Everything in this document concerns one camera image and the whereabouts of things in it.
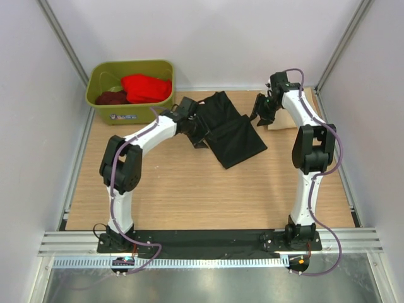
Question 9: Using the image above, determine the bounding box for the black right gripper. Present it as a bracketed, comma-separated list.
[248, 93, 282, 128]

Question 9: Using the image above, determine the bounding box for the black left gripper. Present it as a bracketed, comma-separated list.
[184, 116, 216, 149]

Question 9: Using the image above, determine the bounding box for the black t shirt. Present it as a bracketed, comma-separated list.
[197, 92, 267, 169]

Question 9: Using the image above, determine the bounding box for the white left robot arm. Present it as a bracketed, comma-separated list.
[99, 97, 211, 253]

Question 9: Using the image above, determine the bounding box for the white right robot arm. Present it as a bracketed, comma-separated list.
[250, 68, 339, 250]

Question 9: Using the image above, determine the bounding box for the folded beige t shirt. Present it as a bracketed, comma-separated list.
[267, 88, 321, 131]

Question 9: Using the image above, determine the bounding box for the red t shirt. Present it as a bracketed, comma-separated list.
[121, 74, 172, 104]

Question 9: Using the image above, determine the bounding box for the olive green plastic bin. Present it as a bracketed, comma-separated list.
[85, 59, 175, 125]

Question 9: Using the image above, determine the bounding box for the dark maroon t shirt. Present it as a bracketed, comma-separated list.
[95, 90, 129, 105]

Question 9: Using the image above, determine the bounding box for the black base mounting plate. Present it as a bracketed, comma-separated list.
[96, 229, 322, 254]

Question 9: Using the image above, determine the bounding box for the slotted grey cable duct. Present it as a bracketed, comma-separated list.
[52, 256, 289, 270]

